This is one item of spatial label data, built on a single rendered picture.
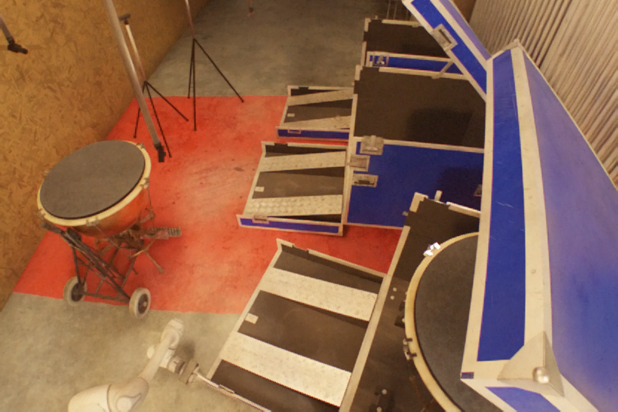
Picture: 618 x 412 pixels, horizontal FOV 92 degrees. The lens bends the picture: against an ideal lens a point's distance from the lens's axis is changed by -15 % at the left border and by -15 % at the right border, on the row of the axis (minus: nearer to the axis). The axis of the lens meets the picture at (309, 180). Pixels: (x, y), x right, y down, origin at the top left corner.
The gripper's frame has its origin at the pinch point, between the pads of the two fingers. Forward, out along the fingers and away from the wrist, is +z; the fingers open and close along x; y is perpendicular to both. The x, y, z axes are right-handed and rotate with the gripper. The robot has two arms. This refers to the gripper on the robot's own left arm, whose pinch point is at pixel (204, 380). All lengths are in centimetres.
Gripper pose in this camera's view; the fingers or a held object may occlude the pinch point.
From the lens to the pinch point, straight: 222.3
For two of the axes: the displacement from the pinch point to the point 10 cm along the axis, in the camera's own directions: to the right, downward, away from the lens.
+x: -3.8, 6.6, -6.4
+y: -1.4, 6.5, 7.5
